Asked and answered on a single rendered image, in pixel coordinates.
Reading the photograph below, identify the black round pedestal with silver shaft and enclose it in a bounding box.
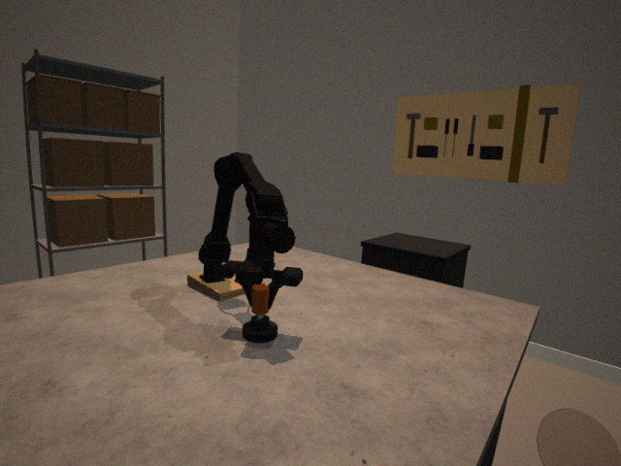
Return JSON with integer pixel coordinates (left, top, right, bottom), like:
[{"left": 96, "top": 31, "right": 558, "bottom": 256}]
[{"left": 243, "top": 315, "right": 278, "bottom": 344}]

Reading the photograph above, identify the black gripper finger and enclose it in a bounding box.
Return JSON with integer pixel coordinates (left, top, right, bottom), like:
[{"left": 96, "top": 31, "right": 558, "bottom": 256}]
[
  {"left": 234, "top": 280, "right": 254, "bottom": 307},
  {"left": 268, "top": 283, "right": 283, "bottom": 310}
]

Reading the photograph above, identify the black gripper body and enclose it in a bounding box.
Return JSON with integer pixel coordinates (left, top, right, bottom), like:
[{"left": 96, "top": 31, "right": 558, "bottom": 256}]
[{"left": 219, "top": 244, "right": 303, "bottom": 286}]

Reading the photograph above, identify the orange tapered knob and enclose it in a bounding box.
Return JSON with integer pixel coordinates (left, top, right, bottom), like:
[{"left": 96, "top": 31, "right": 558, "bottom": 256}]
[{"left": 251, "top": 284, "right": 269, "bottom": 315}]

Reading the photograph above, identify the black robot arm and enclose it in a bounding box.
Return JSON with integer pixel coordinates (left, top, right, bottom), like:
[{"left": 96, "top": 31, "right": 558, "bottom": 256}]
[{"left": 198, "top": 152, "right": 295, "bottom": 285}]

